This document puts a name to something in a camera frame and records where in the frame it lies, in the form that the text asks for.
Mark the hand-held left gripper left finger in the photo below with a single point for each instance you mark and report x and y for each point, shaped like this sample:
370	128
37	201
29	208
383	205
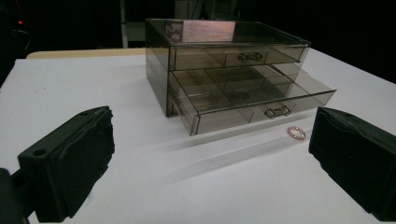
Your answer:
67	165

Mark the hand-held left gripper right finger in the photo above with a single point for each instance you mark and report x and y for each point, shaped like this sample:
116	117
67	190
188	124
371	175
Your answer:
358	155

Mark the smoky acrylic drawer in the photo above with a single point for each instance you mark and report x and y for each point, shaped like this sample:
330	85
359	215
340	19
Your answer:
230	56
236	99

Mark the smoky clear acrylic drawer box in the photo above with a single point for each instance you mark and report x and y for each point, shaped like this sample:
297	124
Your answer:
174	62

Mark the metal stand pole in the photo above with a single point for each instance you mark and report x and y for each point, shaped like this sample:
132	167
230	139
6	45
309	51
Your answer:
124	23

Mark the closed smoky acrylic drawer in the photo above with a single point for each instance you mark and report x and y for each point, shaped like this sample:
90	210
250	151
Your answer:
230	56

